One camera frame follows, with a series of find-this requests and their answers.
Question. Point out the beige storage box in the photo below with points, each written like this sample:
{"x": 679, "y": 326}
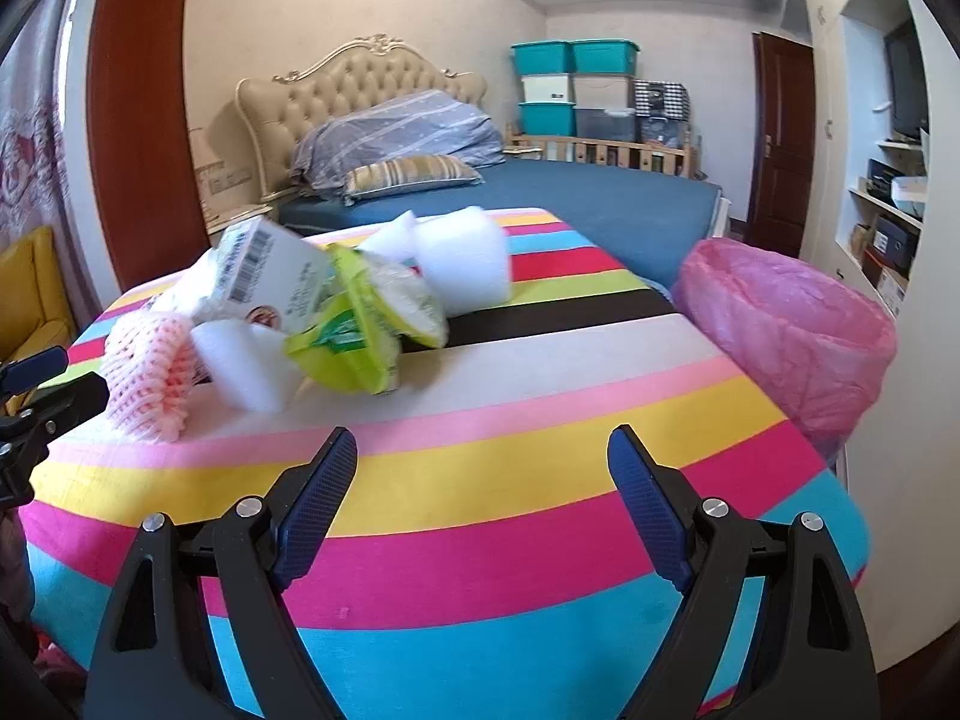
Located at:
{"x": 604, "y": 91}

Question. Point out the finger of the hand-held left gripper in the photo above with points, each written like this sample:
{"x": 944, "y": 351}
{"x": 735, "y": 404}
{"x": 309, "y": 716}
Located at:
{"x": 71, "y": 401}
{"x": 34, "y": 369}

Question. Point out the black box on shelf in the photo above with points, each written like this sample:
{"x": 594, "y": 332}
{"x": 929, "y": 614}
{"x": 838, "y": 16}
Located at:
{"x": 896, "y": 244}

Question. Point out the pink foam fruit net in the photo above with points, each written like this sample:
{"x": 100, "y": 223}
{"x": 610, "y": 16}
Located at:
{"x": 142, "y": 375}

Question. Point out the grey striped pillow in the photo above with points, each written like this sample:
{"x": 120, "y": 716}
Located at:
{"x": 397, "y": 131}

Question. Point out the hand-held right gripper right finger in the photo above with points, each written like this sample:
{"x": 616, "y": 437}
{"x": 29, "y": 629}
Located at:
{"x": 649, "y": 510}

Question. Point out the wooden crib rail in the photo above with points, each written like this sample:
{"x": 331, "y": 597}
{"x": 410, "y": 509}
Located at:
{"x": 600, "y": 150}

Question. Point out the white wall shelf unit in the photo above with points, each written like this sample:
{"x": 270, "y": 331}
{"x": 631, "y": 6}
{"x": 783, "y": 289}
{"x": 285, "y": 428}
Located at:
{"x": 855, "y": 90}

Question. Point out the striped colourful tablecloth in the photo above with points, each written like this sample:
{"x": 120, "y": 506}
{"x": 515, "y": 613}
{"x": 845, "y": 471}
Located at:
{"x": 525, "y": 390}

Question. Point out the brown wooden panel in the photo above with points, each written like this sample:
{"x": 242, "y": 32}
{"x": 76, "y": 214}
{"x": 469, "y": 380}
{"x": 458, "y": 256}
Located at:
{"x": 139, "y": 127}

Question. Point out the large white foam block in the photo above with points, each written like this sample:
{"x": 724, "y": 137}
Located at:
{"x": 465, "y": 262}

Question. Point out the checked fabric bag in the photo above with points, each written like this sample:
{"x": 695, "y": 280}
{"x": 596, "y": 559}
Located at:
{"x": 660, "y": 99}

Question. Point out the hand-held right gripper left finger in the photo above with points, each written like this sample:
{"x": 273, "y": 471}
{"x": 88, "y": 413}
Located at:
{"x": 319, "y": 495}

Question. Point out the dark brown door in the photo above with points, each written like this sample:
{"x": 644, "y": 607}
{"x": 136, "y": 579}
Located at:
{"x": 780, "y": 142}

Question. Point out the grey storage box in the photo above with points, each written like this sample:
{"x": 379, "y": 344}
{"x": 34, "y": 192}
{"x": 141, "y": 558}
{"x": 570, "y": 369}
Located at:
{"x": 606, "y": 125}

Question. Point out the yellow chair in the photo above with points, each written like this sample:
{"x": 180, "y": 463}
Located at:
{"x": 34, "y": 292}

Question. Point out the cardboard box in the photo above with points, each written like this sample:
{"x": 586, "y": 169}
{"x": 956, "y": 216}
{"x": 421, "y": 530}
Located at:
{"x": 221, "y": 172}

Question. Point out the teal storage box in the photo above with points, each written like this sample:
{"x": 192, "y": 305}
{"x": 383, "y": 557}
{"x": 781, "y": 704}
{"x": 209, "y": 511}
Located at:
{"x": 547, "y": 120}
{"x": 606, "y": 57}
{"x": 541, "y": 58}

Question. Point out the green lidded plastic cup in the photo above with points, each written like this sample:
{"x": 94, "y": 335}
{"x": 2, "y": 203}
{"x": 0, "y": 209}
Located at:
{"x": 341, "y": 349}

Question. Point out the patterned pink curtain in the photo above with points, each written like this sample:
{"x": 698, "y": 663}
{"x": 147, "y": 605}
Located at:
{"x": 34, "y": 150}

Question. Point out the trash bin with pink bag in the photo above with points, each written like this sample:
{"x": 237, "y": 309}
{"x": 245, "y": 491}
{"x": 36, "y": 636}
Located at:
{"x": 787, "y": 330}

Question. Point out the white plastic bag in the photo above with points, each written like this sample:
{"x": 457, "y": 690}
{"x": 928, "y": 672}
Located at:
{"x": 182, "y": 292}

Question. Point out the blue bed mattress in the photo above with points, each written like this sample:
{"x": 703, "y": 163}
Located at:
{"x": 600, "y": 202}

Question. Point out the black television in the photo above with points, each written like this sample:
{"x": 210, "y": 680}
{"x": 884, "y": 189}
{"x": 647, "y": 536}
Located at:
{"x": 906, "y": 79}

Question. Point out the white carton with barcode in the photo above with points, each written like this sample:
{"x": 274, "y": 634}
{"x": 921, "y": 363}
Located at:
{"x": 262, "y": 270}

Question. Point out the gold striped bolster pillow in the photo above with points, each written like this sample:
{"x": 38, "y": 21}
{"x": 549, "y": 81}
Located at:
{"x": 412, "y": 172}

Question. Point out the white storage box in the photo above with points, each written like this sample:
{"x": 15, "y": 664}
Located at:
{"x": 546, "y": 88}

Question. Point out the beige tufted headboard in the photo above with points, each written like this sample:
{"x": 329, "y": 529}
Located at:
{"x": 352, "y": 82}

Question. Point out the small white foam piece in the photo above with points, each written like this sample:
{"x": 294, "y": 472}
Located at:
{"x": 394, "y": 236}

